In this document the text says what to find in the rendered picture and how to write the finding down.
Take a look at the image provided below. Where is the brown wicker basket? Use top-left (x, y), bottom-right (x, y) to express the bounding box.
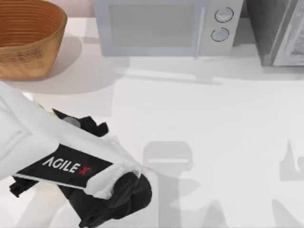
top-left (0, 0), bottom-right (68, 82)

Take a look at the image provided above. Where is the microwave oven door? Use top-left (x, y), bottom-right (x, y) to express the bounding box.
top-left (94, 0), bottom-right (206, 58)

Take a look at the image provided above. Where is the pale microwave oven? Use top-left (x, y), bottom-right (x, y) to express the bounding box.
top-left (93, 0), bottom-right (244, 58)

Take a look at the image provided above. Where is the round microwave knob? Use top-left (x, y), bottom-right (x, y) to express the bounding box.
top-left (214, 6), bottom-right (235, 24)
top-left (210, 27), bottom-right (230, 43)

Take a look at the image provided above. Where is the grey cabinet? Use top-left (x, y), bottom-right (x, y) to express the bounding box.
top-left (245, 0), bottom-right (304, 68)

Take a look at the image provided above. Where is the grey cabinet door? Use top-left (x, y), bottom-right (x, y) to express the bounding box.
top-left (272, 0), bottom-right (304, 67)

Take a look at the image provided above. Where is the microwave door handle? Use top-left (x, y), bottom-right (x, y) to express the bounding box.
top-left (194, 6), bottom-right (206, 59)

